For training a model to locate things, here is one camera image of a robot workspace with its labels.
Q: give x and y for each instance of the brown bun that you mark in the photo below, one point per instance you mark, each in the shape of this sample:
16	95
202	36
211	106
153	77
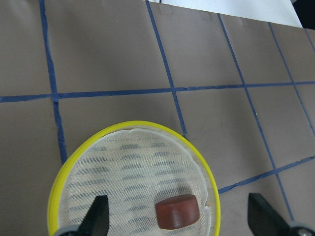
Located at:
177	212

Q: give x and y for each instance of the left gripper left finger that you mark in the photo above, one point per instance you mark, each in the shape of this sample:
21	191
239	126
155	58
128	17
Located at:
95	222

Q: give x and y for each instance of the yellow steamer layer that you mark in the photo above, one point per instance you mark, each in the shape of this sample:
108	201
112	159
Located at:
135	164

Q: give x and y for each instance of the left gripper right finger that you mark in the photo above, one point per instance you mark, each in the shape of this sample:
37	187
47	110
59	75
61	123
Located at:
264	220

